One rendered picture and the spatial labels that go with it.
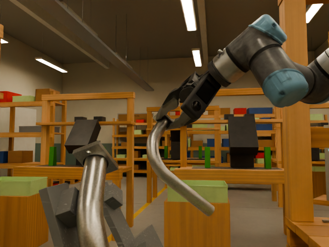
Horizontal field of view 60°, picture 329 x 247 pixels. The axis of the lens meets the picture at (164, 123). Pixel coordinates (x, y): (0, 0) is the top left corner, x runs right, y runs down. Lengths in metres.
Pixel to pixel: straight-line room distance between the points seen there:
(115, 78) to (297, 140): 10.87
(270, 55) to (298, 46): 0.80
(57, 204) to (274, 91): 0.42
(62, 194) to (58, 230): 0.04
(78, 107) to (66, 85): 1.09
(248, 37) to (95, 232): 0.48
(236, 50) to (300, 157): 0.78
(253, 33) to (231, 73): 0.09
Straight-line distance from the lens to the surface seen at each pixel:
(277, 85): 0.58
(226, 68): 0.66
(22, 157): 6.10
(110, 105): 11.78
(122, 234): 0.54
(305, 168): 1.35
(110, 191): 0.53
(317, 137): 1.46
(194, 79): 0.71
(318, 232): 1.25
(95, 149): 0.39
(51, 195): 0.37
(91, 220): 0.34
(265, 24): 0.64
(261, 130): 8.01
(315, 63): 0.70
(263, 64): 0.61
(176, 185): 0.70
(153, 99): 11.32
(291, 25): 1.43
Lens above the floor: 1.20
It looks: 4 degrees up
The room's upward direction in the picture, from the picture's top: straight up
